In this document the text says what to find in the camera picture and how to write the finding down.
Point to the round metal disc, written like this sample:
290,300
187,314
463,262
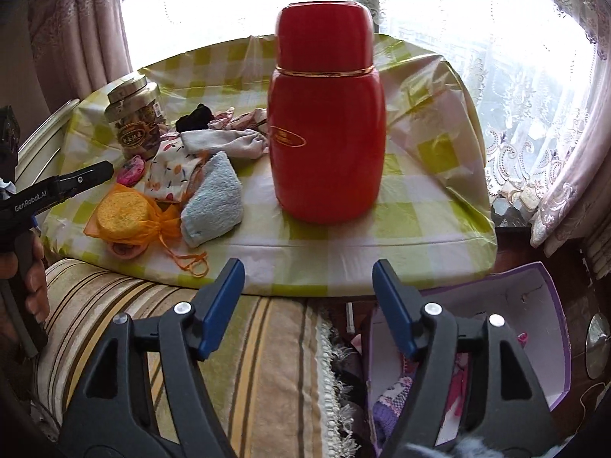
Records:
599,346

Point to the glass jar with gold lid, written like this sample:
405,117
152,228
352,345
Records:
136,129

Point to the red thermos flask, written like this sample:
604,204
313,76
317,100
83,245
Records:
324,129

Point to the pink cloth in box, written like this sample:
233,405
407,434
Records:
460,381

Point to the person's left hand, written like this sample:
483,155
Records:
37,286

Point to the purple cardboard box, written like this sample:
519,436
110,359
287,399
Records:
501,286

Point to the white furniture frame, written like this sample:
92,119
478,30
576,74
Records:
43,138

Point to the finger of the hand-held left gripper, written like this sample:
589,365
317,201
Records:
86,175

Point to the light blue towel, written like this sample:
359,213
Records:
215,200

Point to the white floral print cloth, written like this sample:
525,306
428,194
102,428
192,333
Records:
167,171

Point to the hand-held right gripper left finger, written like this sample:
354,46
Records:
222,310

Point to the striped sofa cover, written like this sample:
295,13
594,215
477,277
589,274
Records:
267,343

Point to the black cloth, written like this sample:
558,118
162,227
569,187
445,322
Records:
193,119

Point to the purple knitted cloth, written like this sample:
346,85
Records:
396,405

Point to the white sock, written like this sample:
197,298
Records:
224,143

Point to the yellow checkered plastic tablecloth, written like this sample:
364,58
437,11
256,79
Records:
429,210

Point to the pink round case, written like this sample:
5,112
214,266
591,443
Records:
130,171

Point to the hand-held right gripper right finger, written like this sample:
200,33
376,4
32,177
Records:
396,305

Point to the white lace curtain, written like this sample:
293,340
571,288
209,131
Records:
525,105
229,4

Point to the orange mesh bag with sponge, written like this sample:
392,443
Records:
119,214

